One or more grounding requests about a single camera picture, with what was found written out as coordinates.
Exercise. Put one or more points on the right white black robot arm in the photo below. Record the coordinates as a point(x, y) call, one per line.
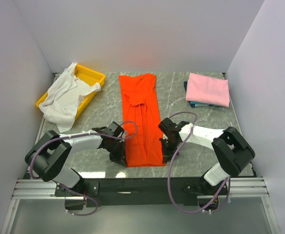
point(231, 149)

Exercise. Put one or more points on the blue folded t shirt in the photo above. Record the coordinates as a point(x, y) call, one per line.
point(193, 103)

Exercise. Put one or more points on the pink folded t shirt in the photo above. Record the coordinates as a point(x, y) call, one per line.
point(209, 90)

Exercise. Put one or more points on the orange t shirt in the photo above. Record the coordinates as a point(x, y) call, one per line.
point(140, 105)

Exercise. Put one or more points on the black base beam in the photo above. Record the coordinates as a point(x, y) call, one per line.
point(148, 191)

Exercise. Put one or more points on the aluminium frame rail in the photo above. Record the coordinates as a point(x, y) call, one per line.
point(38, 189)

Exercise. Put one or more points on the white t shirt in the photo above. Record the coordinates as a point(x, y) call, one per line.
point(64, 97)

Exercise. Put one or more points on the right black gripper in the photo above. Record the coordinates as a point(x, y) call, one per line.
point(167, 155)

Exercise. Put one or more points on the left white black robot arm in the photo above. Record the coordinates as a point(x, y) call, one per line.
point(48, 156)

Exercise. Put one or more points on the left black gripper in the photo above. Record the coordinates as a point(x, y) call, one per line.
point(120, 158)

